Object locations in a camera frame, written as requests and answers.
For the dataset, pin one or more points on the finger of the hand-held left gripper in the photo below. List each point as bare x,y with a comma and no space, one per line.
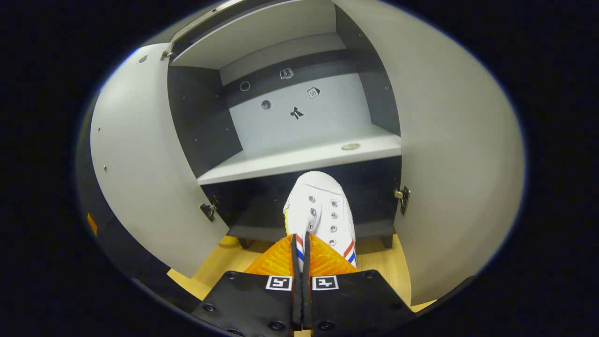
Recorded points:
92,224

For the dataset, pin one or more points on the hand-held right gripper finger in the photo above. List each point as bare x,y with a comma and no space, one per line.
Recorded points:
307,299
296,299

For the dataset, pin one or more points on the grey cabinet door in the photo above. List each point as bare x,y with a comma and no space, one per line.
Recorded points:
140,164
458,164

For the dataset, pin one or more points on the white striped shoe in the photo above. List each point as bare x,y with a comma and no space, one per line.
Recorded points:
323,201

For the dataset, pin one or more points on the grey shoe cabinet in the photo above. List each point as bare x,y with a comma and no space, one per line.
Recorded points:
299,154

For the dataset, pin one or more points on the small yellow object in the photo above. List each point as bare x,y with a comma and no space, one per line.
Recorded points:
229,241

